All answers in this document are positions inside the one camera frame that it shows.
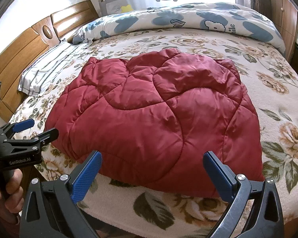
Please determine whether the striped white pillow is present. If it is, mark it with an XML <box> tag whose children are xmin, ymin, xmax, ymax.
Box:
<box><xmin>17</xmin><ymin>40</ymin><xmax>92</xmax><ymax>97</ymax></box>

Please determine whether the wooden wardrobe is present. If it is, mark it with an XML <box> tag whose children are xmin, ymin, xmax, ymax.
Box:
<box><xmin>250</xmin><ymin>0</ymin><xmax>298</xmax><ymax>80</ymax></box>

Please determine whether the red quilted down jacket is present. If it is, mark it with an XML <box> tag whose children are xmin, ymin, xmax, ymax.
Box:
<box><xmin>45</xmin><ymin>49</ymin><xmax>264</xmax><ymax>197</ymax></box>

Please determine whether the wooden headboard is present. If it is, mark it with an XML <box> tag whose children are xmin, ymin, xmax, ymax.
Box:
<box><xmin>0</xmin><ymin>0</ymin><xmax>99</xmax><ymax>122</ymax></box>

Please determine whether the person's left hand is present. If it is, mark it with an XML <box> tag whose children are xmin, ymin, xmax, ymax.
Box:
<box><xmin>0</xmin><ymin>169</ymin><xmax>24</xmax><ymax>225</ymax></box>

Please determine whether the white blue patterned duvet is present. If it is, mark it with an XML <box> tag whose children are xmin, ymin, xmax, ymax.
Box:
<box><xmin>72</xmin><ymin>2</ymin><xmax>286</xmax><ymax>54</ymax></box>

